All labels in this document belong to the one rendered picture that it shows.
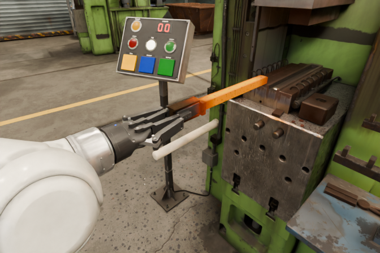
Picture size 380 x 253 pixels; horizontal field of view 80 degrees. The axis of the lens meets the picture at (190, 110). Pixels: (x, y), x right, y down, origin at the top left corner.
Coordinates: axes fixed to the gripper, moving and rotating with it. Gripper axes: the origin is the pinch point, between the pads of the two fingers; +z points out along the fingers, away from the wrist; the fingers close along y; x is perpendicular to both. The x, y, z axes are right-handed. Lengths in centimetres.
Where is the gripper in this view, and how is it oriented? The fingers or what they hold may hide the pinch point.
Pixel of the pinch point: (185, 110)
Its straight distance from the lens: 55.5
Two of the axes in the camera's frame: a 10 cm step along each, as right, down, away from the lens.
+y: 6.8, 3.5, -6.4
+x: -0.1, -8.7, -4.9
